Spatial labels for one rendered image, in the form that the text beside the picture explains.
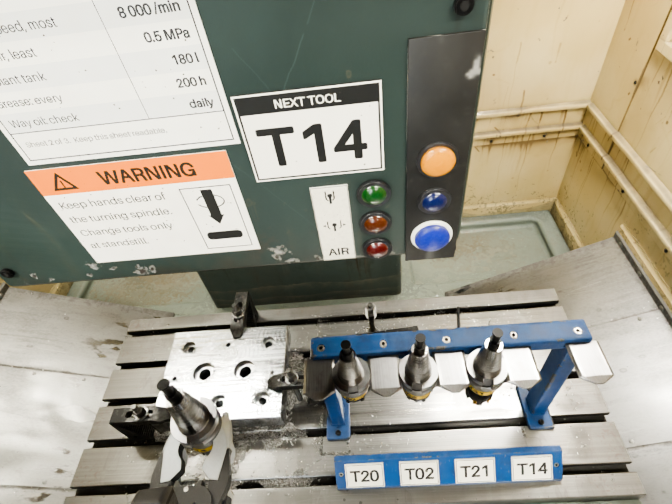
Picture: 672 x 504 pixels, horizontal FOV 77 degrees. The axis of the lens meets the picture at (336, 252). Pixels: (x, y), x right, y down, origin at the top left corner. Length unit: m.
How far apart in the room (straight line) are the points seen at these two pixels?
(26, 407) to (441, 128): 1.47
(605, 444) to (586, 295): 0.49
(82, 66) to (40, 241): 0.19
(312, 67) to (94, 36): 0.13
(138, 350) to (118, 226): 0.93
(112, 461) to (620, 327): 1.33
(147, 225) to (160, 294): 1.47
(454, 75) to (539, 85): 1.29
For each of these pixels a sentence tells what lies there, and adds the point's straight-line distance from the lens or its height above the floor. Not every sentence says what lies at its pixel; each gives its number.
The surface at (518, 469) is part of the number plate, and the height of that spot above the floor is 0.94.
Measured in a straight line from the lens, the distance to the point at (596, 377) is 0.80.
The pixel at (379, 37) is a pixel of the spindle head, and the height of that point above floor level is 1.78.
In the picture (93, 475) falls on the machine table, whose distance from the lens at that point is 1.21.
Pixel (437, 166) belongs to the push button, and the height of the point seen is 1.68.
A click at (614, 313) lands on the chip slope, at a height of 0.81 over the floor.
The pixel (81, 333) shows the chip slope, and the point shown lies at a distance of 1.69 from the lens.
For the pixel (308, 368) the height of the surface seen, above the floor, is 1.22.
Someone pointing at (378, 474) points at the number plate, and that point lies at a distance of 0.97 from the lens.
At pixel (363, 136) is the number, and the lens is 0.31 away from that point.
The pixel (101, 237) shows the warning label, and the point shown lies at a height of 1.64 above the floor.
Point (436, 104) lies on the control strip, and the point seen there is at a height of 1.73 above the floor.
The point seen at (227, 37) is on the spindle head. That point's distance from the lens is 0.29.
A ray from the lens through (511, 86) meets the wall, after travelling 1.55.
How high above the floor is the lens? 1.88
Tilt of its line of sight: 47 degrees down
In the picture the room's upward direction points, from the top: 9 degrees counter-clockwise
